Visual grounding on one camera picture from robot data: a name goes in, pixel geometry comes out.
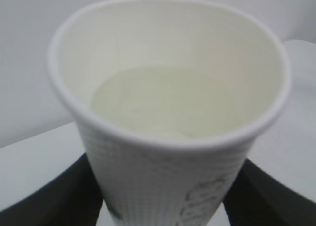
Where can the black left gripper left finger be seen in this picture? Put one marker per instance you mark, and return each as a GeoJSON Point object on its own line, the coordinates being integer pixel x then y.
{"type": "Point", "coordinates": [71, 199]}

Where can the white paper cup green logo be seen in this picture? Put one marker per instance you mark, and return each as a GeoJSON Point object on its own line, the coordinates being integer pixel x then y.
{"type": "Point", "coordinates": [168, 97]}

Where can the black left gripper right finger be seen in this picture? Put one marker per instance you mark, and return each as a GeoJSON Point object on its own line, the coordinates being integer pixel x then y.
{"type": "Point", "coordinates": [256, 199]}

